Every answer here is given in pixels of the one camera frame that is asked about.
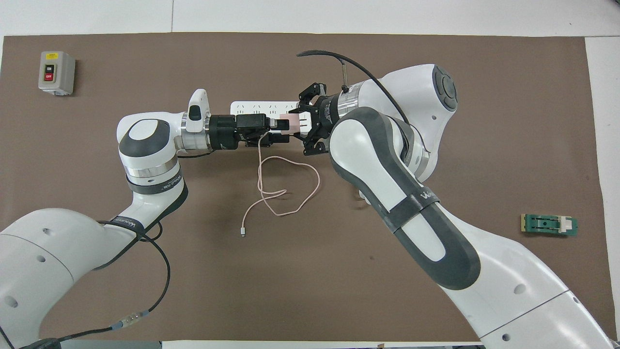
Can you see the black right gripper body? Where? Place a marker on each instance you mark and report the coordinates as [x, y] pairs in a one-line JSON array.
[[327, 114]]

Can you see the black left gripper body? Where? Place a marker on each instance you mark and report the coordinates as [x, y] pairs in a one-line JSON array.
[[232, 130]]

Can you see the pink charger adapter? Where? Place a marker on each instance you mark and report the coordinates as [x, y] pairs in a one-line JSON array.
[[291, 124]]

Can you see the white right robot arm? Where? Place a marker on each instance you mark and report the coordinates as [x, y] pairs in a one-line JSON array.
[[387, 160]]

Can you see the white power strip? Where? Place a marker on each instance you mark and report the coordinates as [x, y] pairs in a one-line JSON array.
[[261, 106]]

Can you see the brown table mat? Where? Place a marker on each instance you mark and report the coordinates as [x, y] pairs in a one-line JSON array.
[[315, 291]]

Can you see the grey on-off switch box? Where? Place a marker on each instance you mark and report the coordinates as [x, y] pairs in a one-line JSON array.
[[55, 72]]

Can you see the green knife switch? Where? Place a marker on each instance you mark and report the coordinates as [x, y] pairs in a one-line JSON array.
[[545, 224]]

